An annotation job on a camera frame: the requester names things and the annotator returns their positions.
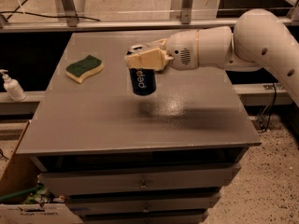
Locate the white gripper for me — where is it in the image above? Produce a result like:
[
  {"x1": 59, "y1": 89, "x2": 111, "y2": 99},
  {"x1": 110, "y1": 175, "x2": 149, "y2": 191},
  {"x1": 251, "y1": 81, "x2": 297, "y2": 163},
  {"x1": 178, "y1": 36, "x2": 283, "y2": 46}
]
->
[{"x1": 124, "y1": 30, "x2": 199, "y2": 71}]

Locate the blue pepsi can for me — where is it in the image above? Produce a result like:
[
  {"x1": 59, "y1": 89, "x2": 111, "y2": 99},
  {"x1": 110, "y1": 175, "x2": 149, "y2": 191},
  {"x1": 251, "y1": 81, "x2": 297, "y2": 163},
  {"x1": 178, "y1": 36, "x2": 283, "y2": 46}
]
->
[{"x1": 129, "y1": 68, "x2": 156, "y2": 96}]

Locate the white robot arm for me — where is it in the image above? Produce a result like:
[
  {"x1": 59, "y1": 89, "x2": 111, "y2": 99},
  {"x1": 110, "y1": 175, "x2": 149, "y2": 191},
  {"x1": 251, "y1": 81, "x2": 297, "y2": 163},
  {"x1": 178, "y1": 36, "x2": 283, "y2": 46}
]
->
[{"x1": 124, "y1": 9, "x2": 299, "y2": 105}]

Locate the green yellow sponge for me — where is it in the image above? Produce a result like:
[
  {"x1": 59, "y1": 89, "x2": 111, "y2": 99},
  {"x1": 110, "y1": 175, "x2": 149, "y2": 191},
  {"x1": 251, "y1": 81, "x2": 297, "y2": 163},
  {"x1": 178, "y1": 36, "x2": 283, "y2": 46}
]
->
[{"x1": 65, "y1": 55, "x2": 104, "y2": 84}]

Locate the grey drawer cabinet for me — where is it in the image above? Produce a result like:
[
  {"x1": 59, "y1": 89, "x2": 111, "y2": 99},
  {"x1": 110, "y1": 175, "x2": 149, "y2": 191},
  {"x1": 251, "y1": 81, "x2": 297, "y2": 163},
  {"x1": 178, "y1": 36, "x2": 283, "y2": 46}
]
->
[{"x1": 18, "y1": 31, "x2": 261, "y2": 224}]

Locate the white pump bottle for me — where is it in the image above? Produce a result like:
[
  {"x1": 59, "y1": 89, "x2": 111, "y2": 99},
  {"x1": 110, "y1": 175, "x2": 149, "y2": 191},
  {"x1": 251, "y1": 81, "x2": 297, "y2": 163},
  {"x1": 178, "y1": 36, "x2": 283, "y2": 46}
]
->
[{"x1": 0, "y1": 69, "x2": 26, "y2": 102}]

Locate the cardboard box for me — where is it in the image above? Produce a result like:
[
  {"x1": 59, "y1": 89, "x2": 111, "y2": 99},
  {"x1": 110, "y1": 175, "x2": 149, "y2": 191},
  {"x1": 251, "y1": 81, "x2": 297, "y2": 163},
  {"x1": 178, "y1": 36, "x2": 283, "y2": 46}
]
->
[{"x1": 0, "y1": 120, "x2": 83, "y2": 224}]

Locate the metal frame rail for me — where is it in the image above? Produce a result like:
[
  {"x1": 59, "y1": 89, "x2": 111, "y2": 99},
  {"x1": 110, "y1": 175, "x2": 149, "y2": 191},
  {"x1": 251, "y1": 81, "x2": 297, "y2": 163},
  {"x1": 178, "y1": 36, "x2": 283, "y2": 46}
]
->
[{"x1": 0, "y1": 0, "x2": 298, "y2": 33}]

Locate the black cable at right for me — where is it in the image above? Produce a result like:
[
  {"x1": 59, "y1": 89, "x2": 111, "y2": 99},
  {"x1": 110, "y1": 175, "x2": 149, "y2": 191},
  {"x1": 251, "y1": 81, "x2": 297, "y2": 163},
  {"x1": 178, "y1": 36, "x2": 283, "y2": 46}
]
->
[{"x1": 255, "y1": 81, "x2": 278, "y2": 134}]

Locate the black cable on floor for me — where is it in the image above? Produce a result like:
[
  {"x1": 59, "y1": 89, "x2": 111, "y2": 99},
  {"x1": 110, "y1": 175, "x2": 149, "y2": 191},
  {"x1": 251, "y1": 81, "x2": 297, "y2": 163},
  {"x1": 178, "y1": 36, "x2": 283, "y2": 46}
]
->
[{"x1": 0, "y1": 0, "x2": 101, "y2": 22}]

